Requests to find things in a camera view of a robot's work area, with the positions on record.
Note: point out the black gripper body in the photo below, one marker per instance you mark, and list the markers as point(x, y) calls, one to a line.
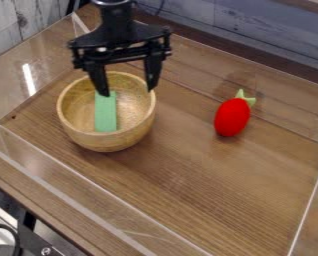
point(121, 39)

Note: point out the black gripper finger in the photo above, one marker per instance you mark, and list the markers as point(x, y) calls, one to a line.
point(153, 68)
point(98, 76)

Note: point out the long green block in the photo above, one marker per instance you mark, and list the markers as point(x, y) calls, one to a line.
point(106, 116)

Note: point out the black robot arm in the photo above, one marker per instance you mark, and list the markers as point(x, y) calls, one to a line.
point(121, 40)

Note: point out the brown wooden bowl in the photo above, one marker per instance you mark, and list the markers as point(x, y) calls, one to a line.
point(135, 110)

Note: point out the red toy strawberry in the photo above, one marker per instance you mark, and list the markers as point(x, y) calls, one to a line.
point(233, 114)

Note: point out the clear acrylic corner bracket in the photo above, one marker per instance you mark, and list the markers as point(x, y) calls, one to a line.
point(79, 26)

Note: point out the clear acrylic tray wall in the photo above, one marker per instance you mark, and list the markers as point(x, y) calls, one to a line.
point(103, 225)

